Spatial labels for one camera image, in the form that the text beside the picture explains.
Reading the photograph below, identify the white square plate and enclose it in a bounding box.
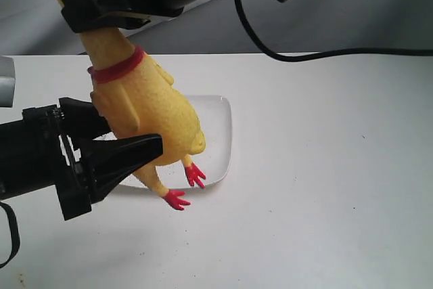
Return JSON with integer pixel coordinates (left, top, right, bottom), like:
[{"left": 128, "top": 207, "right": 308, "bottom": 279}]
[{"left": 97, "top": 93, "right": 233, "bottom": 191}]

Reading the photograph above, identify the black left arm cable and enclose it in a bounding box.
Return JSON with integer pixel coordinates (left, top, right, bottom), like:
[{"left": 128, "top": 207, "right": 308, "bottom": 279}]
[{"left": 0, "top": 200, "right": 21, "bottom": 269}]

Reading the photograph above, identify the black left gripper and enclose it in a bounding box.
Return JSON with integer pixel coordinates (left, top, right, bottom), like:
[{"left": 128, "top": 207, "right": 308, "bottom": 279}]
[{"left": 1, "top": 97, "right": 163, "bottom": 221}]

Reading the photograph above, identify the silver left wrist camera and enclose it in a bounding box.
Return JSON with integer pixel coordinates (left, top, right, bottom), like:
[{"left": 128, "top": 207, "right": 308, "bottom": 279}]
[{"left": 0, "top": 56, "right": 16, "bottom": 108}]

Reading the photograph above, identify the yellow rubber chicken toy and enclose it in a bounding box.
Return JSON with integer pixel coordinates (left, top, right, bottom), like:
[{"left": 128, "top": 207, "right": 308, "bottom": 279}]
[{"left": 32, "top": 0, "right": 207, "bottom": 211}]

